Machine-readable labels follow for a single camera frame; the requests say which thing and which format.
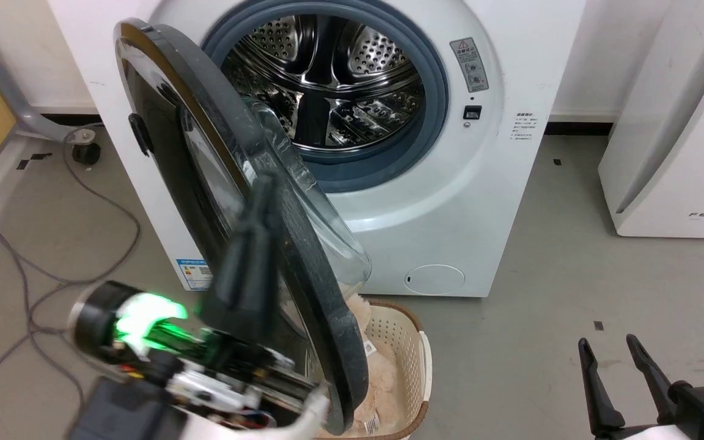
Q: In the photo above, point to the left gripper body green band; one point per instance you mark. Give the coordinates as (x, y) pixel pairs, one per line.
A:
(230, 366)

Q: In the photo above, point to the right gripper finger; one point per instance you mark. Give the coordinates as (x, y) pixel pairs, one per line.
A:
(654, 379)
(599, 397)

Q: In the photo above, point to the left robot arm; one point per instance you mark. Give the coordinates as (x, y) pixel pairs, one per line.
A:
(92, 318)

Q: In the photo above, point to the black round washing machine door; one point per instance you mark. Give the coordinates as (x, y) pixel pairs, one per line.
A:
(162, 159)

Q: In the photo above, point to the round white filter cover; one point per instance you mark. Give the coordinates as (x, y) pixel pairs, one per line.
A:
(434, 280)

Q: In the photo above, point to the white appliance with grey lettering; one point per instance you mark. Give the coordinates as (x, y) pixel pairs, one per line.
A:
(682, 153)

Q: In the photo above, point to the beige plush clothing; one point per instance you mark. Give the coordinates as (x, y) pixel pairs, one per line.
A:
(382, 379)

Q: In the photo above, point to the blue white energy label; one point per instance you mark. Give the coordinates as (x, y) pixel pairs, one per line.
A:
(193, 275)

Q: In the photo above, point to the beige plastic laundry basket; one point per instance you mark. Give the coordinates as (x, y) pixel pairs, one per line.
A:
(410, 348)

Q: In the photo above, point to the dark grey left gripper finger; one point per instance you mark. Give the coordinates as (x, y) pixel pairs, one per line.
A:
(248, 275)

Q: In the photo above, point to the white front-load washing machine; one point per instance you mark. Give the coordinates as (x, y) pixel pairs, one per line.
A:
(486, 183)

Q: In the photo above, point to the black caster wheel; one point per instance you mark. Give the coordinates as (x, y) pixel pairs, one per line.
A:
(86, 153)

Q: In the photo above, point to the grey metal furniture leg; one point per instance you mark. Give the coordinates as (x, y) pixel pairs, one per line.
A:
(10, 98)

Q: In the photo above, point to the dark left wrist camera box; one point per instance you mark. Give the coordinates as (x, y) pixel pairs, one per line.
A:
(132, 415)

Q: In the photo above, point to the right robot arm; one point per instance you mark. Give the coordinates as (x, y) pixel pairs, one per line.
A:
(663, 435)

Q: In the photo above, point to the black door lock socket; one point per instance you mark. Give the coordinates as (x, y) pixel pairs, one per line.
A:
(472, 112)

